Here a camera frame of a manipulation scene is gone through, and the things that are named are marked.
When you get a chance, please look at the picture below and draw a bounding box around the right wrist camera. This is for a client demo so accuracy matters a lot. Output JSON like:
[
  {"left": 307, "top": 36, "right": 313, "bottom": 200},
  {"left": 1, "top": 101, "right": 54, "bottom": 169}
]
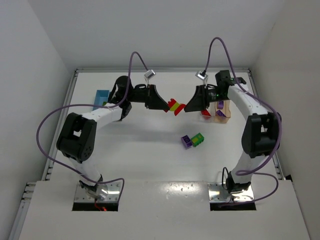
[{"left": 195, "top": 70, "right": 208, "bottom": 81}]

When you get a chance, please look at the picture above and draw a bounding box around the wooden container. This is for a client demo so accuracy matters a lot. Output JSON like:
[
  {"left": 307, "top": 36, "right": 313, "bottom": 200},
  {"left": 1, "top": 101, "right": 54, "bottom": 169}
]
[{"left": 210, "top": 100, "right": 231, "bottom": 124}]

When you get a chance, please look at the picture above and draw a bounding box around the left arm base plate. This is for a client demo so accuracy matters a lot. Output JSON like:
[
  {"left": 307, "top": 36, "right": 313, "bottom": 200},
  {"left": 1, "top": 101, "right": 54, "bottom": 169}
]
[{"left": 74, "top": 181, "right": 122, "bottom": 204}]

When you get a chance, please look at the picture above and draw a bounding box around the light blue container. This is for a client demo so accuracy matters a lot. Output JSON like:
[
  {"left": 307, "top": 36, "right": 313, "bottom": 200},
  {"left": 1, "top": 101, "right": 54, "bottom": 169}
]
[{"left": 93, "top": 89, "right": 110, "bottom": 110}]

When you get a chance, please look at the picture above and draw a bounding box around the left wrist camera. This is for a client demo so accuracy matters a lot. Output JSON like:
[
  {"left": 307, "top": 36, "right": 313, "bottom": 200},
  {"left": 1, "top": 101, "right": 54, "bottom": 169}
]
[{"left": 143, "top": 69, "right": 156, "bottom": 81}]

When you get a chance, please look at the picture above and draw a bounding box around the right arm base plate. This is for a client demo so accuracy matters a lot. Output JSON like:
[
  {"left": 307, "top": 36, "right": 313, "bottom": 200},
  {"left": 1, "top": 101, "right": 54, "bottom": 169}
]
[{"left": 207, "top": 182, "right": 255, "bottom": 204}]

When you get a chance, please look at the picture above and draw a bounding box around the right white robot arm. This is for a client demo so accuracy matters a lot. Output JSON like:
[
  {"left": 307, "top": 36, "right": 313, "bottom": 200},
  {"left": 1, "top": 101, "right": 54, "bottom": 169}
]
[{"left": 184, "top": 70, "right": 282, "bottom": 194}]

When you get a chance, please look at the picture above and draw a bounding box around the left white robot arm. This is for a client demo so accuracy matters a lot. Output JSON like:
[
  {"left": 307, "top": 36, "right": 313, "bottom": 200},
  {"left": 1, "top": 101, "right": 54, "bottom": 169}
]
[{"left": 56, "top": 75, "right": 170, "bottom": 195}]

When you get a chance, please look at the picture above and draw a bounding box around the small purple lego piece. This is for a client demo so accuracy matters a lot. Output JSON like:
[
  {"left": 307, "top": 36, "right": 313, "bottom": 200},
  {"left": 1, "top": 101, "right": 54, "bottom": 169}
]
[{"left": 215, "top": 110, "right": 227, "bottom": 118}]

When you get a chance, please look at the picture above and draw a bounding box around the purple lego brick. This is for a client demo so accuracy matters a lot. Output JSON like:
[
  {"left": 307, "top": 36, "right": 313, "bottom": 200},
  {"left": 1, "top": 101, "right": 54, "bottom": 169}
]
[{"left": 180, "top": 135, "right": 193, "bottom": 149}]

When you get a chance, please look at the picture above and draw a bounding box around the red rounded lego brick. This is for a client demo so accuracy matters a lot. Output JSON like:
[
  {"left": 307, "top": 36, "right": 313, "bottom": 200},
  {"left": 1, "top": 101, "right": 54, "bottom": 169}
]
[{"left": 200, "top": 109, "right": 211, "bottom": 117}]

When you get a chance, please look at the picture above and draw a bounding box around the clear plastic container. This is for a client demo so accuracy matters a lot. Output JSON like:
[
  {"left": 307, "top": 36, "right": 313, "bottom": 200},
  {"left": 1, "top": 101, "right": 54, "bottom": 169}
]
[{"left": 199, "top": 109, "right": 215, "bottom": 123}]

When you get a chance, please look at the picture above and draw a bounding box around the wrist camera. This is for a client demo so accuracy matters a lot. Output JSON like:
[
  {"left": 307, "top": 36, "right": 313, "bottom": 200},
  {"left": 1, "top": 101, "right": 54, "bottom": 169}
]
[
  {"left": 195, "top": 70, "right": 208, "bottom": 81},
  {"left": 143, "top": 69, "right": 156, "bottom": 81}
]

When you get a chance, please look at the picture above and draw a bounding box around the lime lego plate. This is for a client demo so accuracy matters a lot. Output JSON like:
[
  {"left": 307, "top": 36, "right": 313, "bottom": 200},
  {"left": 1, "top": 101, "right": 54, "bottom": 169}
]
[{"left": 168, "top": 101, "right": 184, "bottom": 112}]

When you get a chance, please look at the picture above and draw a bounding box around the purple lego in container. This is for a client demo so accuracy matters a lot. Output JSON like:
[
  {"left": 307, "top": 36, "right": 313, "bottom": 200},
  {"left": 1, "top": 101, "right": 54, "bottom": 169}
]
[{"left": 217, "top": 101, "right": 224, "bottom": 109}]

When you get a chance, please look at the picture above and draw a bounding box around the red lego brick stack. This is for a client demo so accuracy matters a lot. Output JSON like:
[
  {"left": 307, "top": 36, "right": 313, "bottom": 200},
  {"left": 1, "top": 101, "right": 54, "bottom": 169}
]
[{"left": 168, "top": 98, "right": 180, "bottom": 112}]

